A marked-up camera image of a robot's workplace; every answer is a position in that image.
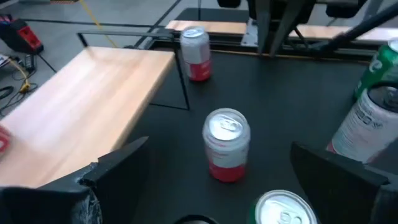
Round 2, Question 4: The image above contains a green Sprite can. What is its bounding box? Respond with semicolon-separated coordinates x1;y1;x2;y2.
248;189;318;224
354;37;398;99

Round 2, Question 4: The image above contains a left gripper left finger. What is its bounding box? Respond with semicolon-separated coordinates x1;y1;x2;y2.
0;136;149;224

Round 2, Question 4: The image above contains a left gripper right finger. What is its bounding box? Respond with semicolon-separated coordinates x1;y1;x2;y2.
290;141;398;224

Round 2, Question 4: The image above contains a tall silver Celsius can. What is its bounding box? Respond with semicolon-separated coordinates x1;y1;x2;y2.
326;82;398;164

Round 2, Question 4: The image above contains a yellow cable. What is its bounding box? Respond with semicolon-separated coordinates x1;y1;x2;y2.
77;0;119;49

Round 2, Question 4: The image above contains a wooden shelf black frame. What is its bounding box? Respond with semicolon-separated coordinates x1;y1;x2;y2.
0;29;191;189

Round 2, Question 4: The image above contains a black diagonal frame strut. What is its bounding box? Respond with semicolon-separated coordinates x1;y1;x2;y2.
310;1;398;55

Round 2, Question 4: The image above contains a red black tool case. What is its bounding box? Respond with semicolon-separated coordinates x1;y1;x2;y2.
0;14;44;55

